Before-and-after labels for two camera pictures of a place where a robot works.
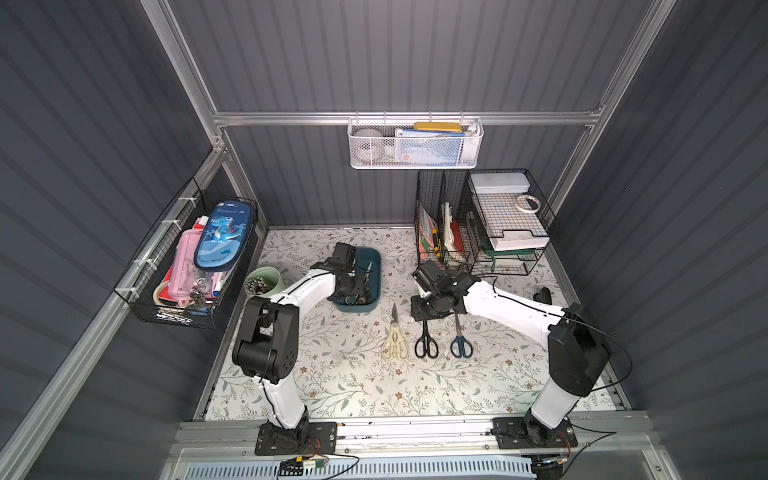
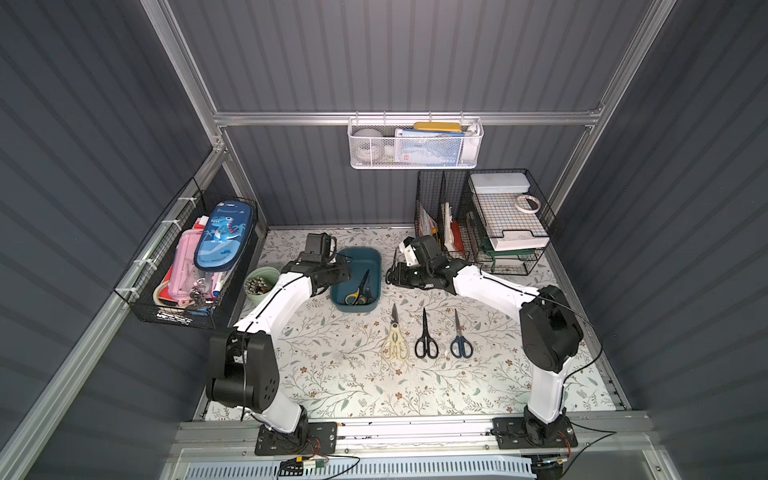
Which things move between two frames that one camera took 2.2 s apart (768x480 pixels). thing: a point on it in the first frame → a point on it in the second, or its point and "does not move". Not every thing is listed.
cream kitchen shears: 395,346 does not move
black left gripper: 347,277 → 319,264
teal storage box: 368,262 does not move
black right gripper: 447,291 → 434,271
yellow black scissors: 365,296 does not move
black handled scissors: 426,344 does not move
